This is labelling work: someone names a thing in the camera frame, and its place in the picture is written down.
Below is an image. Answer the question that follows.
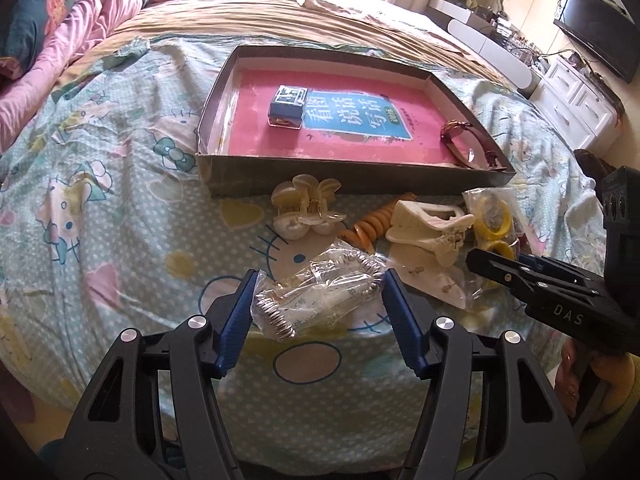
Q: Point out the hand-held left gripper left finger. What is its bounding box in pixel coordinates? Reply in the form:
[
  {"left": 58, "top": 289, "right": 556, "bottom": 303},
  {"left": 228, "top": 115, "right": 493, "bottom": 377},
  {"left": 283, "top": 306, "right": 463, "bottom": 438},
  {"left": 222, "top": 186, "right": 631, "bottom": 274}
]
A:
[{"left": 42, "top": 269, "right": 266, "bottom": 480}]

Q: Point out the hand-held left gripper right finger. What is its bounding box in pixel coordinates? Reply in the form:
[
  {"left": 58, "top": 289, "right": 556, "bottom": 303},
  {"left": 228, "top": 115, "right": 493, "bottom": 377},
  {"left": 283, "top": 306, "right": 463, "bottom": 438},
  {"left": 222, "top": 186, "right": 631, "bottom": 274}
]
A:
[{"left": 382, "top": 267, "right": 586, "bottom": 480}]

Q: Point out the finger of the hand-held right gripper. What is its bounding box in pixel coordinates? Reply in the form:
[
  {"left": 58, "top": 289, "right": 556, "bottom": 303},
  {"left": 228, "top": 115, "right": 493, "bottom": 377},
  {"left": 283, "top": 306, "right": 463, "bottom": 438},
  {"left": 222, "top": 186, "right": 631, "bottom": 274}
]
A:
[
  {"left": 465, "top": 247, "right": 603, "bottom": 311},
  {"left": 517, "top": 252, "right": 608, "bottom": 292}
]

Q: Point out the bag of yellow bangles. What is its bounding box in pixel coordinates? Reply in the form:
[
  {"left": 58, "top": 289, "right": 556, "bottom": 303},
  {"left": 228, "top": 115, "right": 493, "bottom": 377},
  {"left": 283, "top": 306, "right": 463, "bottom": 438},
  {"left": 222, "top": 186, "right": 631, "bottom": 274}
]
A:
[{"left": 461, "top": 187, "right": 523, "bottom": 286}]

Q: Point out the white earring card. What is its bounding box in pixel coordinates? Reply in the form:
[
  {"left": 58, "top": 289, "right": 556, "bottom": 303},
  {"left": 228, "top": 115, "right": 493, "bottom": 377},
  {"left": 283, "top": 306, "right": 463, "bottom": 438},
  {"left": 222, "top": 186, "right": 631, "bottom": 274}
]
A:
[{"left": 400, "top": 260, "right": 468, "bottom": 311}]

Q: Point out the large cream hair claw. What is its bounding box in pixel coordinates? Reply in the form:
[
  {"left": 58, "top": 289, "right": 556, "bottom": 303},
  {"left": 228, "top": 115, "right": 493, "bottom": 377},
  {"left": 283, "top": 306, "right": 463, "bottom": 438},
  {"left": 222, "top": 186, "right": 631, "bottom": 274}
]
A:
[{"left": 385, "top": 200, "right": 475, "bottom": 266}]

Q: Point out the bagged silver bracelet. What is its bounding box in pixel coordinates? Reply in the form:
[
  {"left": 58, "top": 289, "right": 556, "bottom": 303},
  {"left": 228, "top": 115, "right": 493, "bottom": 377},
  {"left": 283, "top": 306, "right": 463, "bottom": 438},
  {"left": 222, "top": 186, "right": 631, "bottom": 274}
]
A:
[{"left": 250, "top": 241, "right": 388, "bottom": 343}]

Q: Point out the cream pearl hair clip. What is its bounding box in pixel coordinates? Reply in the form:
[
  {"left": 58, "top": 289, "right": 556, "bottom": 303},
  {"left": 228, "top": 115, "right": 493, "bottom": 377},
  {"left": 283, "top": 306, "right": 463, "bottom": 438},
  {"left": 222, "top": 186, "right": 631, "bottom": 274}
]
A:
[{"left": 270, "top": 174, "right": 347, "bottom": 241}]

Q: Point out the dark cardboard box tray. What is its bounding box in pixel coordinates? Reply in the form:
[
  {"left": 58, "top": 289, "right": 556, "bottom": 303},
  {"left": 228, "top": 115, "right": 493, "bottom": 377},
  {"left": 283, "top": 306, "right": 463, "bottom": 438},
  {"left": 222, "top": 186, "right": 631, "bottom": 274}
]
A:
[{"left": 196, "top": 45, "right": 517, "bottom": 198}]

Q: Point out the person's right hand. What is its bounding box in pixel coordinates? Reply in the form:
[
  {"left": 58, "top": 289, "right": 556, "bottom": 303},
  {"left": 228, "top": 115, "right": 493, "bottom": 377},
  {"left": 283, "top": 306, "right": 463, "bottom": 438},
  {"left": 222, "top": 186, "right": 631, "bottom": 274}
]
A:
[{"left": 555, "top": 341, "right": 597, "bottom": 415}]

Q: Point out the white drawer cabinet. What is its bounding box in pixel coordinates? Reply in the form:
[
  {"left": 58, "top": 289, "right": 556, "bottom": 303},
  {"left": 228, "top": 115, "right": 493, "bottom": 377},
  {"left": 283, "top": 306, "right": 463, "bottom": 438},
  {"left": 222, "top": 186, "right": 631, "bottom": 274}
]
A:
[{"left": 527, "top": 52, "right": 626, "bottom": 158}]

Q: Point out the cartoon cat printed blanket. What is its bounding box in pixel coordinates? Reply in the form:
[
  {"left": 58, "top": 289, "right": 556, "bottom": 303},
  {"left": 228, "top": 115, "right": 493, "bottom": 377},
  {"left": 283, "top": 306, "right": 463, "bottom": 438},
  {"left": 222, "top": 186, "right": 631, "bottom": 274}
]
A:
[{"left": 0, "top": 30, "right": 608, "bottom": 411}]

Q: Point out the black flat television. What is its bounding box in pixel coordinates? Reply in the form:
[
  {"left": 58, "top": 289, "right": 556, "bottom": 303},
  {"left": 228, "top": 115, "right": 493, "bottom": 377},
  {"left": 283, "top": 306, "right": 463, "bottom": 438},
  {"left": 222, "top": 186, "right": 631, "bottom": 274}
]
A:
[{"left": 552, "top": 0, "right": 640, "bottom": 83}]

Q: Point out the small blue box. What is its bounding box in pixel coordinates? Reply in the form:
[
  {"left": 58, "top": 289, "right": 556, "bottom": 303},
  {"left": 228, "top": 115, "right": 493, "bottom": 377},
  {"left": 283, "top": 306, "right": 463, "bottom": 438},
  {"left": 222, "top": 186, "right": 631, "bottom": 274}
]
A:
[{"left": 267, "top": 85, "right": 306, "bottom": 130}]

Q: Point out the white dressing table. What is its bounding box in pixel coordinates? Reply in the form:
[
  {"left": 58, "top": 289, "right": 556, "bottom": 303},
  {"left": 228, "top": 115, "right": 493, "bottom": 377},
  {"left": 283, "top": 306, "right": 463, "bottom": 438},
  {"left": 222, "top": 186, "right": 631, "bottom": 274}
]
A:
[{"left": 425, "top": 0, "right": 541, "bottom": 96}]

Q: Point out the pink patterned blanket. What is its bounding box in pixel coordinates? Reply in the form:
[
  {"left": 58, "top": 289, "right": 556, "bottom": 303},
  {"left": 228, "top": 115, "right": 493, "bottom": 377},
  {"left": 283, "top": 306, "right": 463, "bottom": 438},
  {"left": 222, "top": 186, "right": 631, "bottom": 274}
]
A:
[{"left": 302, "top": 0, "right": 401, "bottom": 16}]

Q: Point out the tan blanket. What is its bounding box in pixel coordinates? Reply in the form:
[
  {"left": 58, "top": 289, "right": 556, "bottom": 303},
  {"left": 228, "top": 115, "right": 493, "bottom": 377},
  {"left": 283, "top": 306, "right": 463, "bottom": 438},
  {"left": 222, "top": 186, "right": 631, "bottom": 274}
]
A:
[{"left": 55, "top": 0, "right": 511, "bottom": 91}]

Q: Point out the pink quilt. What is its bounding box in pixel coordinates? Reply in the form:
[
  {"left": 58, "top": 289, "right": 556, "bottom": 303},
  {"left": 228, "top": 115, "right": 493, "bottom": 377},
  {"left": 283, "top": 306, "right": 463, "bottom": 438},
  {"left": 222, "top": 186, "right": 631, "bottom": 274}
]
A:
[{"left": 0, "top": 0, "right": 151, "bottom": 151}]

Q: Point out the blue floral pillow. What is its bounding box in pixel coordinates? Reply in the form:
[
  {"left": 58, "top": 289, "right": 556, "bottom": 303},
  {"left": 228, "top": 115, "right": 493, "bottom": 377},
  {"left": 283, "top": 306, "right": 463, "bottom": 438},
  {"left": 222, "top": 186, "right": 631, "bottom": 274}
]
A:
[{"left": 0, "top": 0, "right": 76, "bottom": 81}]

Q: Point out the orange spiral hair tie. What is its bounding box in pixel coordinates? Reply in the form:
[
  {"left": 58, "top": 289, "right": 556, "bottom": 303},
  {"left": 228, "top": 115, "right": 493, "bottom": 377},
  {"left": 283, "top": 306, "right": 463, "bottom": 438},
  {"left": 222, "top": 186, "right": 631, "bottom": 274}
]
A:
[{"left": 337, "top": 192, "right": 418, "bottom": 251}]

